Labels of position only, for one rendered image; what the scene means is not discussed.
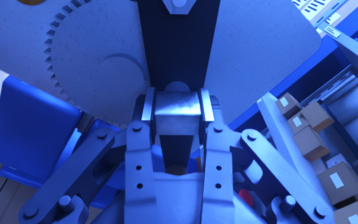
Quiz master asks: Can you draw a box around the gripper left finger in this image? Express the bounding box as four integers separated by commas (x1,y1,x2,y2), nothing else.
18,87,156,224

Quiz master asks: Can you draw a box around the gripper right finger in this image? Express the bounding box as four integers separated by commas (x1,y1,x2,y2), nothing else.
199,87,336,224

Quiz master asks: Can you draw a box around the steel crank grip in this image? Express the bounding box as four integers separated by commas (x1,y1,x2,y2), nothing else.
154,91,202,137

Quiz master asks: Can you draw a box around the dark crank arm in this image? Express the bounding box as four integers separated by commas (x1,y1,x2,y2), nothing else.
137,0,222,174

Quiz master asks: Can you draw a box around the grey winch body plate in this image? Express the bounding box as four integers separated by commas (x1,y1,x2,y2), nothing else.
0,0,322,131

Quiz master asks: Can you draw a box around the grey hex crank bolt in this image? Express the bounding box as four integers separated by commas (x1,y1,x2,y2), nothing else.
161,0,198,15

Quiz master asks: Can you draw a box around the red round button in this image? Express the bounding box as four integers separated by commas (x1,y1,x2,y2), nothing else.
238,188,255,208

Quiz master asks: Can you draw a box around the grey sloping chute board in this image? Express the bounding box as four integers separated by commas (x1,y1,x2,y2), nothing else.
256,91,335,203

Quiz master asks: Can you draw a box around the brown cardboard box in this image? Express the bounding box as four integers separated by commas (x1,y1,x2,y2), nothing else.
275,92,303,120
317,160,358,207
292,125,331,162
333,198,358,224
286,112,310,135
300,100,335,133

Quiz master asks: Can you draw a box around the small grey box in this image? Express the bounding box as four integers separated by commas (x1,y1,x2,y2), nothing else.
325,153,352,169

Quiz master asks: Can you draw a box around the grey toothed gear wheel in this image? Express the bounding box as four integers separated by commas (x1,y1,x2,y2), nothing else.
43,0,151,127

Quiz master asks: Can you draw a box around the blue shelf rack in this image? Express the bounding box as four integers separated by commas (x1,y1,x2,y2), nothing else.
227,0,358,199

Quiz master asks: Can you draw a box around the white printed label sheet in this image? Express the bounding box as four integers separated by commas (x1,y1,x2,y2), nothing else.
291,0,350,29

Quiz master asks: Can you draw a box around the orange round knob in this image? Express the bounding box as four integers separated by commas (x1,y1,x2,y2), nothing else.
16,0,45,6

